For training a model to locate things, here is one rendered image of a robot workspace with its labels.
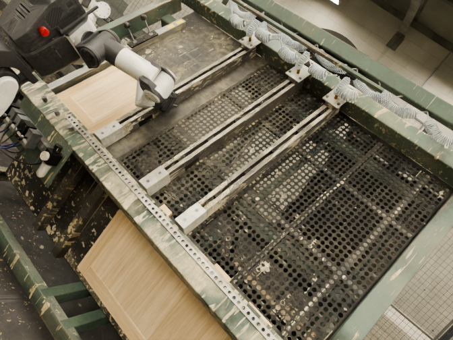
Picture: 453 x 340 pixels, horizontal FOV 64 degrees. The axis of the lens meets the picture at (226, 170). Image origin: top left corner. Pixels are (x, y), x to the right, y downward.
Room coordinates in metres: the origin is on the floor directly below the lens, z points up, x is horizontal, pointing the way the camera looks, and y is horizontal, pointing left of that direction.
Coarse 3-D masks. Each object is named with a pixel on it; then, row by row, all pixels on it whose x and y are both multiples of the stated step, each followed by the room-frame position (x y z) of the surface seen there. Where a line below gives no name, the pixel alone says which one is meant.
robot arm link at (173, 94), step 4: (172, 92) 1.86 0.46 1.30; (172, 96) 1.85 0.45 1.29; (176, 96) 1.87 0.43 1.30; (164, 100) 1.79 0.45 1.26; (168, 100) 1.84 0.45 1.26; (172, 100) 1.86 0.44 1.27; (160, 104) 1.78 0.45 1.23; (164, 104) 1.80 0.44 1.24; (168, 104) 1.85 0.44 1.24; (172, 104) 1.87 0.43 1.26; (160, 108) 1.83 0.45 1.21; (164, 108) 1.85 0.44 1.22; (168, 108) 1.87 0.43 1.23; (164, 112) 1.87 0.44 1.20; (168, 112) 1.89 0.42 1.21
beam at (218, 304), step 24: (48, 96) 1.88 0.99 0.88; (48, 120) 1.77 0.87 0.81; (72, 144) 1.69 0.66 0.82; (96, 168) 1.61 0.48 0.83; (120, 168) 1.63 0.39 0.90; (120, 192) 1.54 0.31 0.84; (144, 192) 1.56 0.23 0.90; (144, 216) 1.48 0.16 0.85; (168, 216) 1.50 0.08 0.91; (168, 240) 1.42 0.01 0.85; (168, 264) 1.45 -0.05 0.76; (192, 264) 1.37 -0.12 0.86; (192, 288) 1.32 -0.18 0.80; (216, 288) 1.32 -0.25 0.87; (216, 312) 1.26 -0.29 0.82; (240, 312) 1.27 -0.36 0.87; (240, 336) 1.21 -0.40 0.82
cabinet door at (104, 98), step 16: (96, 80) 2.03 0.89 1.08; (112, 80) 2.05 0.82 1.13; (128, 80) 2.06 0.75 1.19; (64, 96) 1.93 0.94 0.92; (80, 96) 1.94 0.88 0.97; (96, 96) 1.96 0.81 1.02; (112, 96) 1.97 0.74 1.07; (128, 96) 1.98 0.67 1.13; (80, 112) 1.87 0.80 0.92; (96, 112) 1.88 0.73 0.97; (112, 112) 1.89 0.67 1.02; (128, 112) 1.90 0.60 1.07; (96, 128) 1.81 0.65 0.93
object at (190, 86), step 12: (252, 24) 2.17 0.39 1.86; (252, 36) 2.27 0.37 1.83; (240, 48) 2.25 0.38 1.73; (252, 48) 2.26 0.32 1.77; (228, 60) 2.16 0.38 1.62; (240, 60) 2.22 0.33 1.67; (204, 72) 2.09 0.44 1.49; (216, 72) 2.11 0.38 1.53; (228, 72) 2.20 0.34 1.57; (180, 84) 2.00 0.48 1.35; (192, 84) 2.01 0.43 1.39; (204, 84) 2.09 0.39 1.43; (180, 96) 1.98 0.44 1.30; (144, 108) 1.87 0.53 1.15; (156, 108) 1.89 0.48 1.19; (120, 120) 1.79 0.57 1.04; (132, 120) 1.80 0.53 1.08; (144, 120) 1.86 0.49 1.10; (96, 132) 1.72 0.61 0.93; (108, 132) 1.73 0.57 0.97; (120, 132) 1.77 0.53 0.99; (108, 144) 1.75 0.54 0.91
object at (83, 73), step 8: (168, 24) 2.39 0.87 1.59; (176, 24) 2.40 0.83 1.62; (184, 24) 2.44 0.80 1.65; (160, 32) 2.33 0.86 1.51; (168, 32) 2.37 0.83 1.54; (152, 40) 2.30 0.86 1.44; (128, 48) 2.21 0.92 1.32; (136, 48) 2.23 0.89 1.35; (104, 64) 2.12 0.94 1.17; (72, 72) 2.03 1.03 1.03; (80, 72) 2.03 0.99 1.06; (88, 72) 2.06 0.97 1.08; (96, 72) 2.10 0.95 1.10; (56, 80) 1.97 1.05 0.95; (64, 80) 1.98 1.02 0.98; (72, 80) 2.00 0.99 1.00; (80, 80) 2.04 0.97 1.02; (56, 88) 1.95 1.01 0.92; (64, 88) 1.99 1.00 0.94
